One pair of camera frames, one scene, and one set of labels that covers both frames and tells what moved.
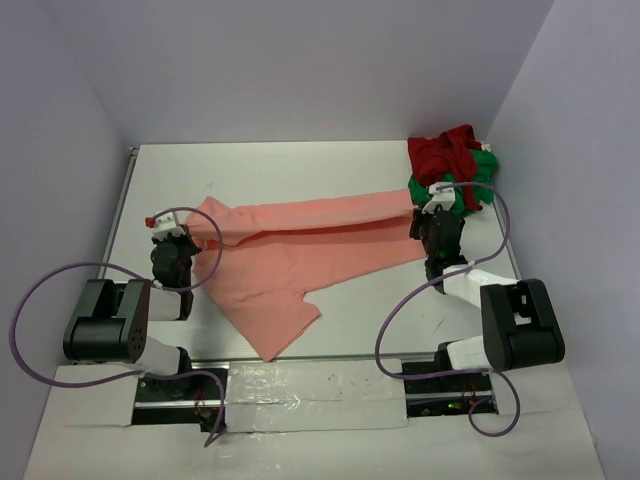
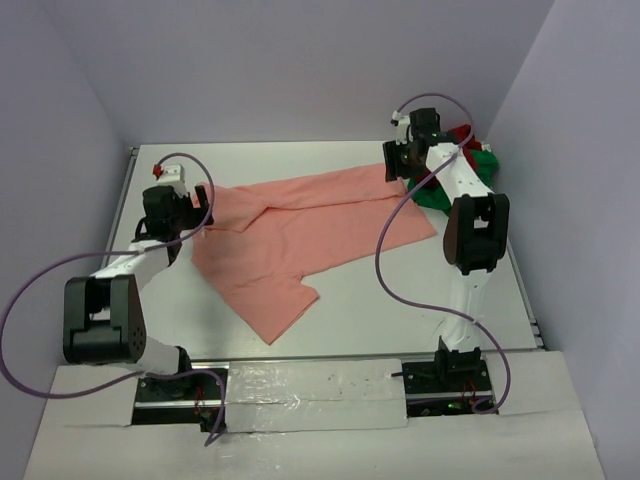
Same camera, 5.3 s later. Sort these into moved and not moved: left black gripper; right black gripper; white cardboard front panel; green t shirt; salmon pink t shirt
Moved: salmon pink t shirt; right black gripper; left black gripper
Not moved: green t shirt; white cardboard front panel
